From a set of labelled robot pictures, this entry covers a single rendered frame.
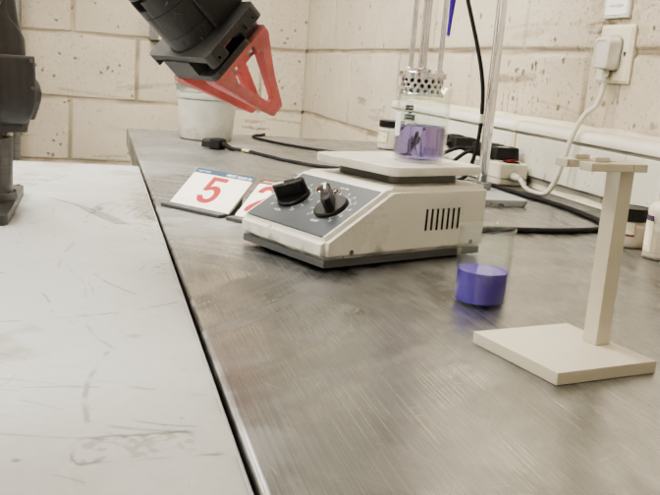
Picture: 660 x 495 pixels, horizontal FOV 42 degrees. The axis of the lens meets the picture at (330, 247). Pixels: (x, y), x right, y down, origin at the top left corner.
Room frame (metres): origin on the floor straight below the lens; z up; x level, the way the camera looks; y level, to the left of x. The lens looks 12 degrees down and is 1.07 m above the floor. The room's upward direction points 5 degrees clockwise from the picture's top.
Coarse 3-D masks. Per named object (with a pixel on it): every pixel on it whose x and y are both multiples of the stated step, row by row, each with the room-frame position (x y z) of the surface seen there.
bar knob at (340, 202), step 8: (328, 184) 0.75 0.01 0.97; (320, 192) 0.74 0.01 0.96; (328, 192) 0.74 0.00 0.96; (320, 200) 0.73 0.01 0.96; (328, 200) 0.73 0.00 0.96; (336, 200) 0.75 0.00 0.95; (344, 200) 0.75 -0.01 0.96; (320, 208) 0.75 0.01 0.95; (328, 208) 0.73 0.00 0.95; (336, 208) 0.74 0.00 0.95; (344, 208) 0.74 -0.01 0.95; (320, 216) 0.74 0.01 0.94; (328, 216) 0.73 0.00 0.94
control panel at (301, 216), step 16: (304, 176) 0.83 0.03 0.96; (336, 192) 0.77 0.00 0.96; (352, 192) 0.76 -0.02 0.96; (368, 192) 0.75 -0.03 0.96; (256, 208) 0.80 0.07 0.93; (272, 208) 0.79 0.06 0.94; (288, 208) 0.78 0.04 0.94; (304, 208) 0.76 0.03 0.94; (352, 208) 0.74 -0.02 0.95; (288, 224) 0.75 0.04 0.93; (304, 224) 0.74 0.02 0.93; (320, 224) 0.73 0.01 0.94; (336, 224) 0.72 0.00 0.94
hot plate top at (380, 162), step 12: (324, 156) 0.83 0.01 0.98; (336, 156) 0.82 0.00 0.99; (348, 156) 0.81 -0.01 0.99; (360, 156) 0.82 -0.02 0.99; (372, 156) 0.83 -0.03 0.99; (384, 156) 0.84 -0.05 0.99; (360, 168) 0.79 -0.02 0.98; (372, 168) 0.77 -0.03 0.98; (384, 168) 0.76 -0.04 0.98; (396, 168) 0.76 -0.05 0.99; (408, 168) 0.76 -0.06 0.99; (420, 168) 0.77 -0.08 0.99; (432, 168) 0.78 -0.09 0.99; (444, 168) 0.79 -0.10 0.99; (456, 168) 0.80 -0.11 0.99; (468, 168) 0.81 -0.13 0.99; (480, 168) 0.82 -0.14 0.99
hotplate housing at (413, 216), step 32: (384, 192) 0.74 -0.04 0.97; (416, 192) 0.76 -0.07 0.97; (448, 192) 0.79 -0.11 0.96; (480, 192) 0.82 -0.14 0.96; (256, 224) 0.78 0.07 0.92; (352, 224) 0.72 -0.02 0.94; (384, 224) 0.74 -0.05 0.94; (416, 224) 0.77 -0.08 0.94; (448, 224) 0.79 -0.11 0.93; (320, 256) 0.71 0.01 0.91; (352, 256) 0.72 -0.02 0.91; (384, 256) 0.75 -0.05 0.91; (416, 256) 0.77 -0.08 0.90
